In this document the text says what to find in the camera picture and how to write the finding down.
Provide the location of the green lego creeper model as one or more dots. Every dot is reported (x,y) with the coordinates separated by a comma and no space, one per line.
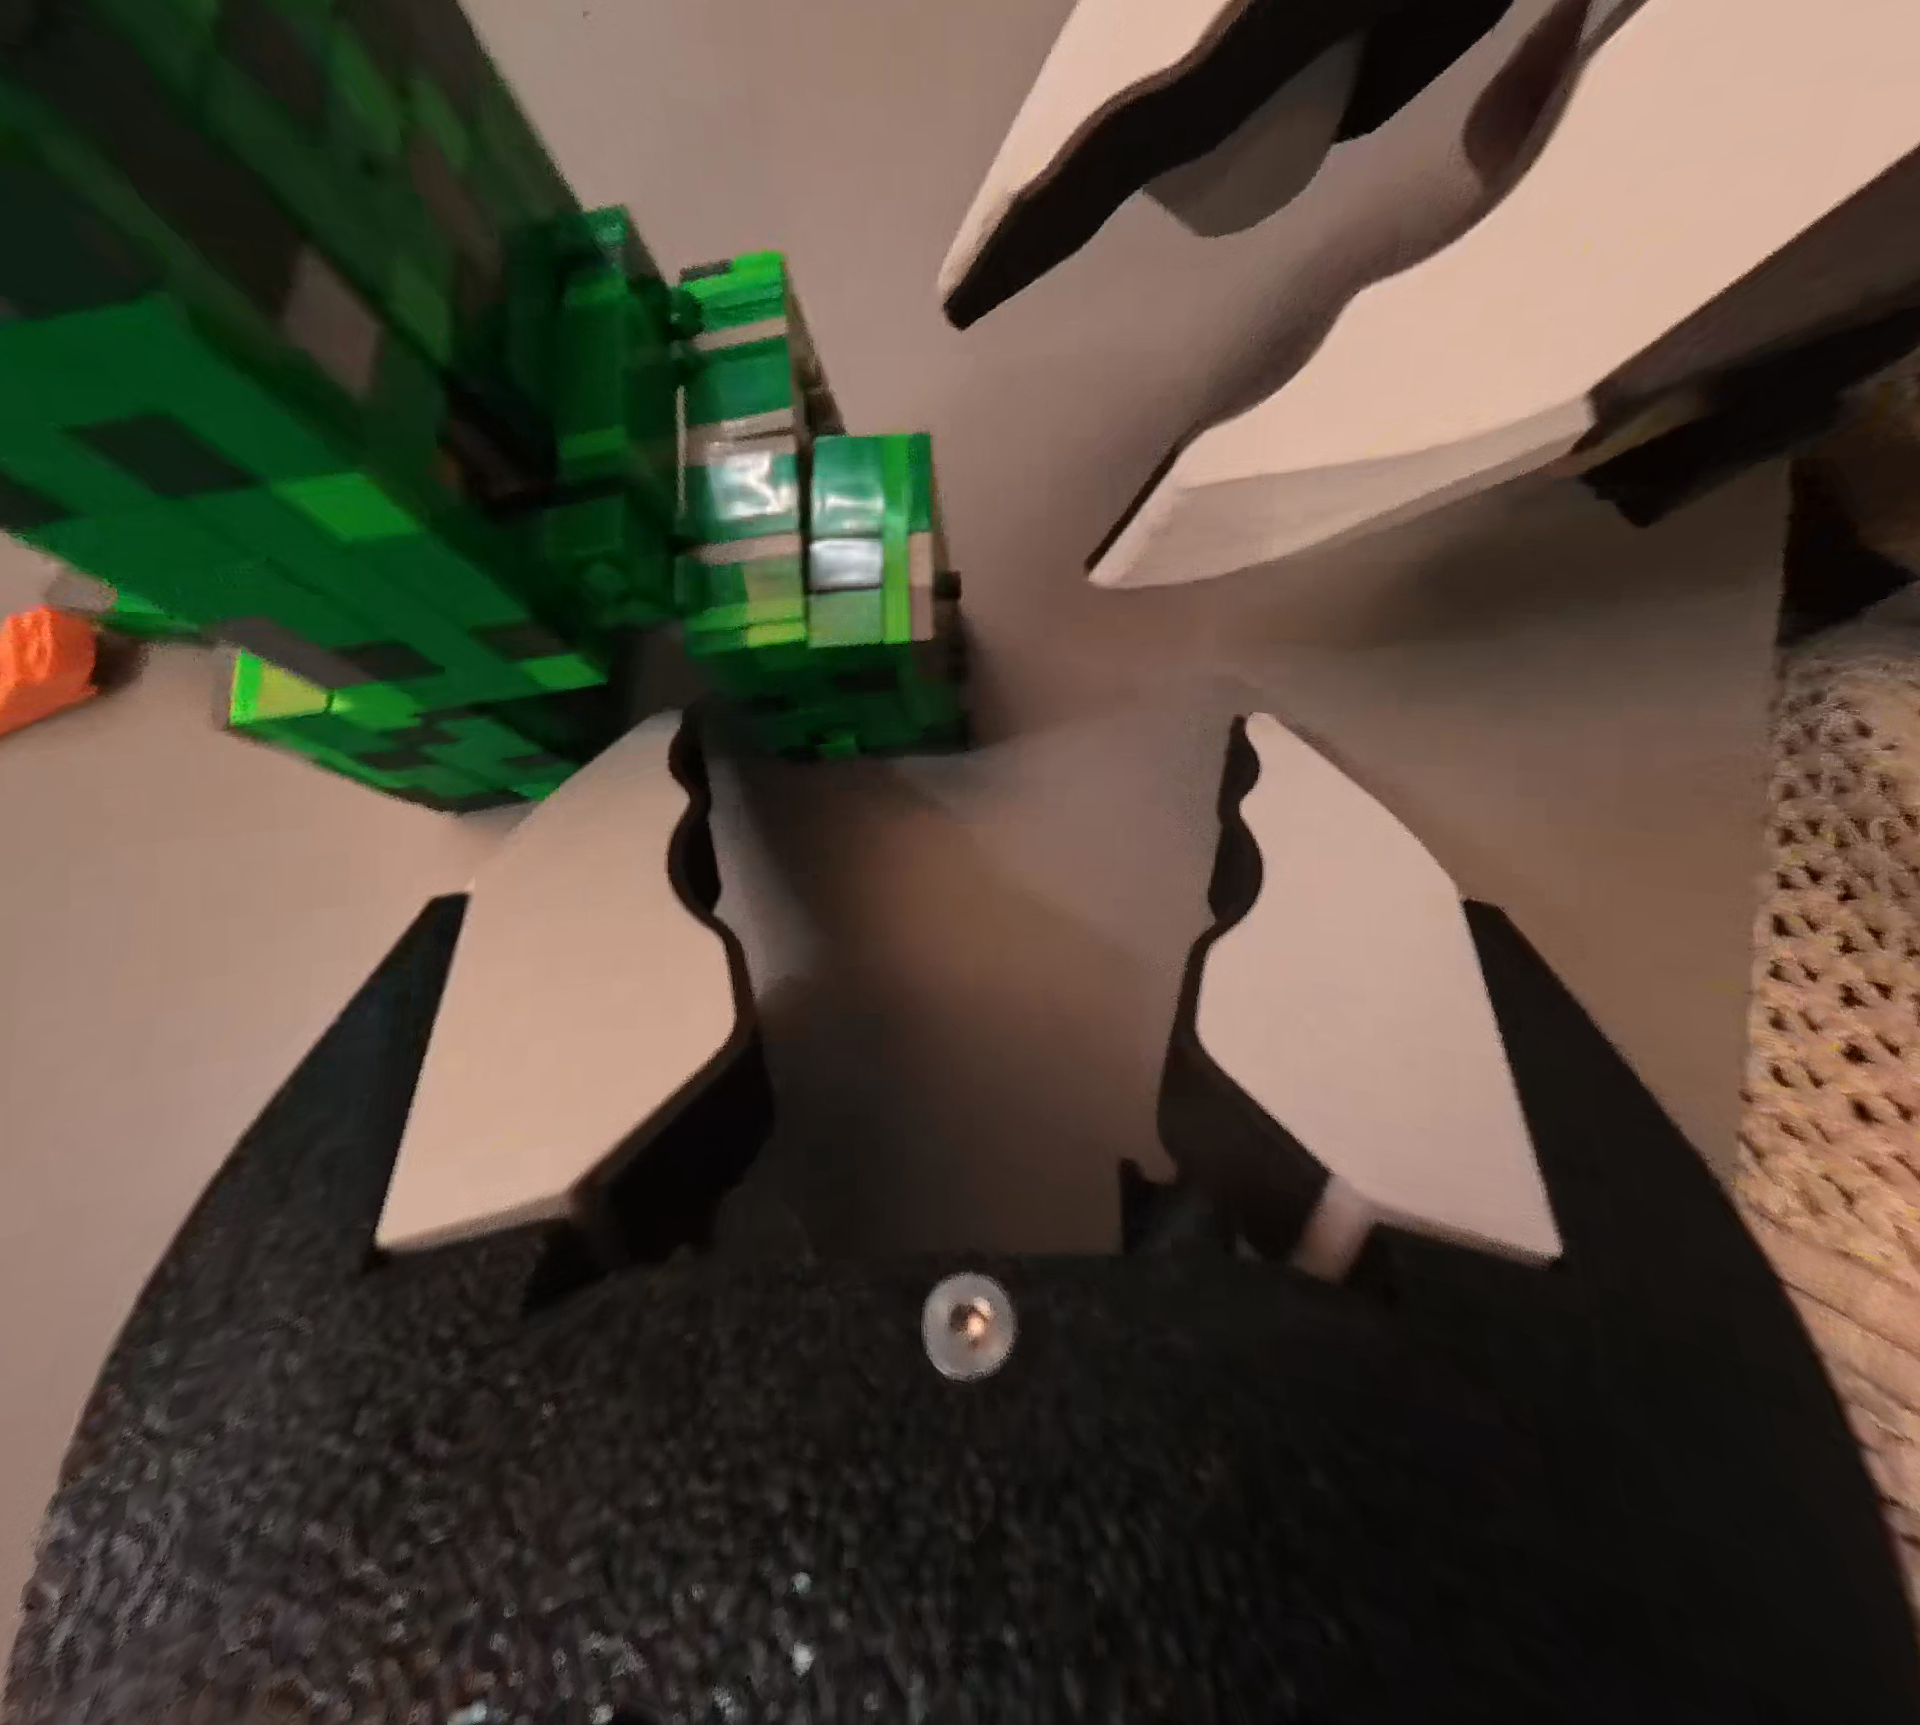
(267,404)

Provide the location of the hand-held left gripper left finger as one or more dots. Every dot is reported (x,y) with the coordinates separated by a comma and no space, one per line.
(556,1005)

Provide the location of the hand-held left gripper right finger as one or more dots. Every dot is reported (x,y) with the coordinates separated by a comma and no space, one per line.
(1351,1005)

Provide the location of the orange lego piece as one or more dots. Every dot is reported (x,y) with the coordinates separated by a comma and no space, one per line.
(43,670)

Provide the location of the green lego leg block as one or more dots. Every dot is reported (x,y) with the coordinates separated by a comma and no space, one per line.
(878,510)

